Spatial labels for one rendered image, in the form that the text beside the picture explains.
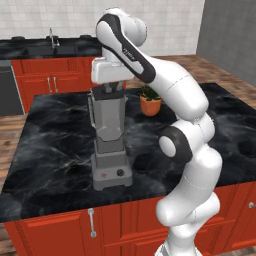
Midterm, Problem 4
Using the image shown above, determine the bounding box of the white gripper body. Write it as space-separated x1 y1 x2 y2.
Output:
90 56 131 86

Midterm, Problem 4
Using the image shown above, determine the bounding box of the black blender lid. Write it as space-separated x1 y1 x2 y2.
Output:
91 87 127 101

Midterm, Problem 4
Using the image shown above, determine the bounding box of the grey blender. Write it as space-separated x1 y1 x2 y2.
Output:
87 94 134 192

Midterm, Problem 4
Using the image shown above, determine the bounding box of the green plant in orange pot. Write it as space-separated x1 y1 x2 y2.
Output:
139 84 163 117

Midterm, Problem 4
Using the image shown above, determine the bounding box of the black sink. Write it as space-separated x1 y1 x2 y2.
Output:
19 43 103 58

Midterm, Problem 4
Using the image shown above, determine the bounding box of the red cupboard run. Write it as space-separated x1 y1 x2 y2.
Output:
11 55 128 115

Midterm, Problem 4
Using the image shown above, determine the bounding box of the silver tap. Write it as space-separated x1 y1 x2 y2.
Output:
48 27 61 54

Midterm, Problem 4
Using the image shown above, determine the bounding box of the dark grey dishwasher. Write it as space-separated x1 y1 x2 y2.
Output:
0 59 26 117

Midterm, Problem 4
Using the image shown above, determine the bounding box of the red cupboard door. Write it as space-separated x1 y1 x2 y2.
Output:
225 181 256 252
99 195 172 256
3 209 103 256

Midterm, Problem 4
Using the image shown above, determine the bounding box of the silver bar handle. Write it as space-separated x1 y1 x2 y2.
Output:
87 207 98 239

